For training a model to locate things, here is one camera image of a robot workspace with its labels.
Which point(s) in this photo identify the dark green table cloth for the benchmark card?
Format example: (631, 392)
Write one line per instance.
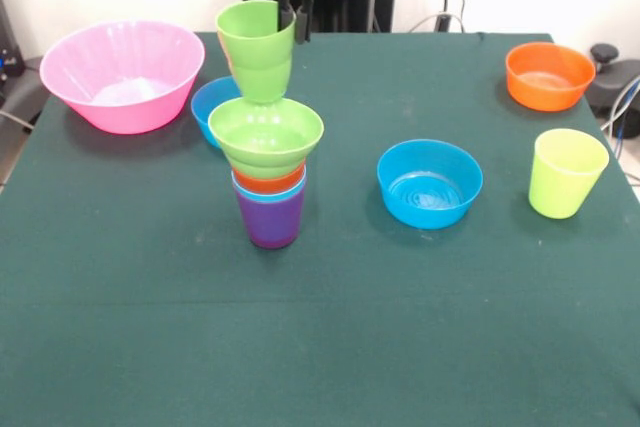
(320, 322)

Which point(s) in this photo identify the orange cup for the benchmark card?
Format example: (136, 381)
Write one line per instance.
(265, 186)

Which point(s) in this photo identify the black device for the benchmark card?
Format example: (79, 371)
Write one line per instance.
(10, 62)

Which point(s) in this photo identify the blue cup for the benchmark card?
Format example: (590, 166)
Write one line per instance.
(275, 197)

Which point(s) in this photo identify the black plug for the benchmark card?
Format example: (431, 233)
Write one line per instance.
(443, 22)

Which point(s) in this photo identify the yellow-green cup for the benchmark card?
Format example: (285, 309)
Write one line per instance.
(560, 192)

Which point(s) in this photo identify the large pink bowl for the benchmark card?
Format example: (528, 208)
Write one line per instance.
(75, 77)

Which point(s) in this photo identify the orange bowl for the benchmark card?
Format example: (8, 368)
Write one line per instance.
(547, 97)

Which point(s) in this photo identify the blue bowl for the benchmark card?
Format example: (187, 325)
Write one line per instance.
(205, 107)
(430, 212)

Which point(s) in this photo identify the green bowl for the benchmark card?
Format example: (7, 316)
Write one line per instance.
(265, 139)

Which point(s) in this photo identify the purple cup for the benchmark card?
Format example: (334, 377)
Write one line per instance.
(272, 222)

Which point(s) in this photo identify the black office chair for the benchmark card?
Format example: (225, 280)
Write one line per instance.
(615, 82)

